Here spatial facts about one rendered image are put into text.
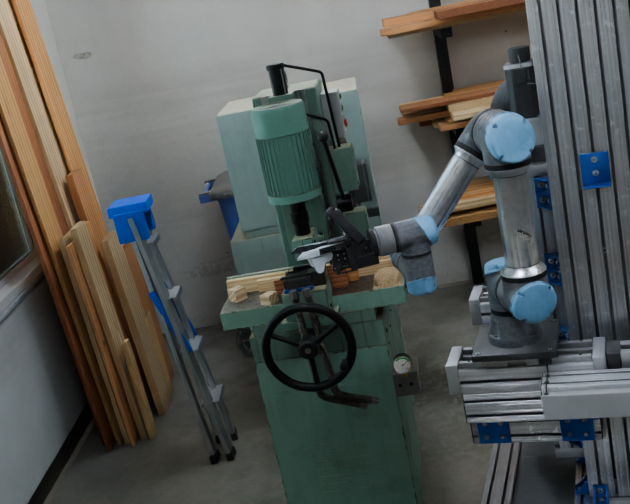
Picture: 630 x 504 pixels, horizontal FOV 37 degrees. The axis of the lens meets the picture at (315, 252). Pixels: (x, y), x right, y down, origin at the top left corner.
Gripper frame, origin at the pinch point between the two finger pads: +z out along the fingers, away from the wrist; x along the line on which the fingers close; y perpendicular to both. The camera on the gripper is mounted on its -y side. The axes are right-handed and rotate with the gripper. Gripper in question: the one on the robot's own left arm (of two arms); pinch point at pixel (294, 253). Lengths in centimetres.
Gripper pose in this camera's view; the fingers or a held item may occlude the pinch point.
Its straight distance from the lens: 226.5
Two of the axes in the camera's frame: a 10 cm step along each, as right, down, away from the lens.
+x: -1.3, -1.2, 9.8
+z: -9.7, 2.3, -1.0
